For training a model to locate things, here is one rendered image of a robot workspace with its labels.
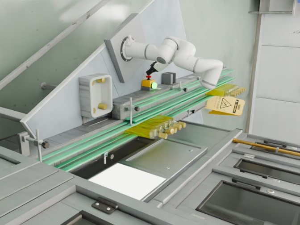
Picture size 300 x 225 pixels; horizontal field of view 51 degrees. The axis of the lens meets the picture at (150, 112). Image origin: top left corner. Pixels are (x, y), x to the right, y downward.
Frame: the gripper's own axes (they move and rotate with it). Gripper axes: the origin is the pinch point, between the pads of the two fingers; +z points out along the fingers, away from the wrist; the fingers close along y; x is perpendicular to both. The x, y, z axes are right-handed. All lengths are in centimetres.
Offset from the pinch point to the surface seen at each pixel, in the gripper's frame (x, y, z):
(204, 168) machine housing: 81, 8, -4
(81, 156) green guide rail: 56, 54, 39
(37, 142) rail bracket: 58, 88, 34
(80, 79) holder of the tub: 18, 57, 22
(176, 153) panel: 64, 6, 7
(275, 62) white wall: -181, -508, -141
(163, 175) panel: 79, 31, 11
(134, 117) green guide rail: 34.8, 19.7, 17.1
